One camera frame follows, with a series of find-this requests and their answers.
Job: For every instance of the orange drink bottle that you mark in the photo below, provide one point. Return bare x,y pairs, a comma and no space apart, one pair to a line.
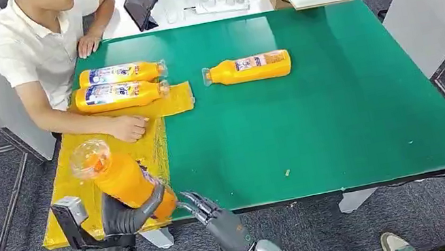
122,74
127,182
249,69
121,95

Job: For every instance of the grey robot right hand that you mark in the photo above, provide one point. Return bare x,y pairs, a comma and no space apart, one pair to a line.
228,233

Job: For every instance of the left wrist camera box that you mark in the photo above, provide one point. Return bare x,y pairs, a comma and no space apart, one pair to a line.
70,220

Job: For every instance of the black tablet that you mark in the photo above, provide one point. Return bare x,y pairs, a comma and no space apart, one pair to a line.
140,2

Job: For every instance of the person's right hand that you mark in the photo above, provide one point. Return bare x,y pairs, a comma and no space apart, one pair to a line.
130,128

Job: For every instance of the white power strip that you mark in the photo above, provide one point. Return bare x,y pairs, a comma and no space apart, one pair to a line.
217,6

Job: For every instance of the yellow sheet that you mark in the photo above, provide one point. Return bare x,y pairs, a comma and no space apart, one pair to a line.
73,187

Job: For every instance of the white table leg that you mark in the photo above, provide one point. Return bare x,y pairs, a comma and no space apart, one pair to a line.
356,200
160,238

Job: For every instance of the seated person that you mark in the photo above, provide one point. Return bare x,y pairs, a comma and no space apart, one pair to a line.
30,48

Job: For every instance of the person's shoe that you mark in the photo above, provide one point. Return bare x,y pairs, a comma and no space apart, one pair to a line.
397,247

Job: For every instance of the person's left hand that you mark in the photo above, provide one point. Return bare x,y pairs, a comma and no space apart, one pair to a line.
89,45

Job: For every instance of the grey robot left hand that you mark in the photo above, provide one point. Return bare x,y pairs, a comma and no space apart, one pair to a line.
127,219

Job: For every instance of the green table mat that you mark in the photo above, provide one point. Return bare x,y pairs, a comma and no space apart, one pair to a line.
337,99

